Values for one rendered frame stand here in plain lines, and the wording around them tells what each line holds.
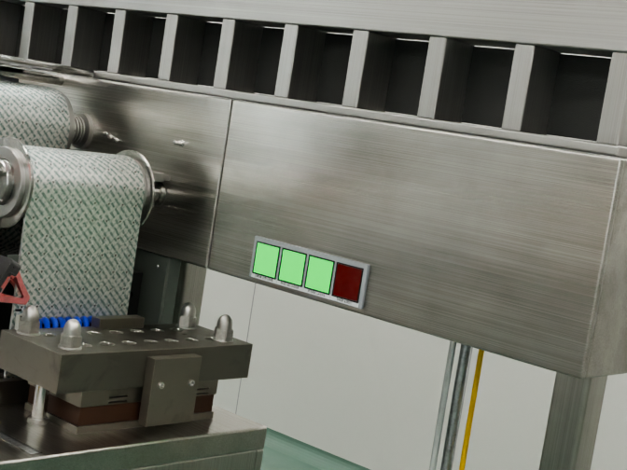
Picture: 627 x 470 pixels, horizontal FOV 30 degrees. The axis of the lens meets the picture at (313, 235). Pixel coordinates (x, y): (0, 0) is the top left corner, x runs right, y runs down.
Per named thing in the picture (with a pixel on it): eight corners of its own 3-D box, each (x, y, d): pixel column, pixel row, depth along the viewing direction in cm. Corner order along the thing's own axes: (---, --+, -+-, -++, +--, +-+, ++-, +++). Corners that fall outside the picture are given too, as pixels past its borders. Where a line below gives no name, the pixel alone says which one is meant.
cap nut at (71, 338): (52, 345, 177) (56, 316, 177) (72, 344, 180) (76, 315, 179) (66, 351, 175) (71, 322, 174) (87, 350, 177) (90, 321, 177)
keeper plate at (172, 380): (137, 423, 185) (146, 355, 184) (184, 418, 193) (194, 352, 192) (147, 428, 184) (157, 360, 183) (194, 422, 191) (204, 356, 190)
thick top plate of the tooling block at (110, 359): (-5, 366, 183) (1, 328, 182) (187, 354, 213) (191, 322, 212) (56, 393, 172) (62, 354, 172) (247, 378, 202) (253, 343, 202)
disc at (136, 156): (93, 222, 214) (107, 143, 212) (96, 222, 215) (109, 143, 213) (145, 241, 205) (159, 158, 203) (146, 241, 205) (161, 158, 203)
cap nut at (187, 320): (171, 324, 207) (174, 300, 207) (187, 324, 210) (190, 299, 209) (185, 329, 205) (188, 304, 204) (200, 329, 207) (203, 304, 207)
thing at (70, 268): (8, 330, 189) (23, 216, 187) (123, 325, 206) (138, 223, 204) (10, 330, 188) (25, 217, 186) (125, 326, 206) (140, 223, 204)
